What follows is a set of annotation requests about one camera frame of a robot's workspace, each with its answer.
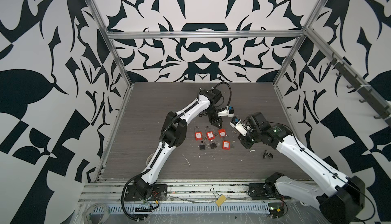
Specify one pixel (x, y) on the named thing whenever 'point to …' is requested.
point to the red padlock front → (225, 142)
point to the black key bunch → (270, 155)
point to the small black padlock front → (213, 144)
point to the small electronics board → (276, 210)
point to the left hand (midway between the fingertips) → (221, 123)
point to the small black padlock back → (202, 146)
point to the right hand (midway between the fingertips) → (240, 135)
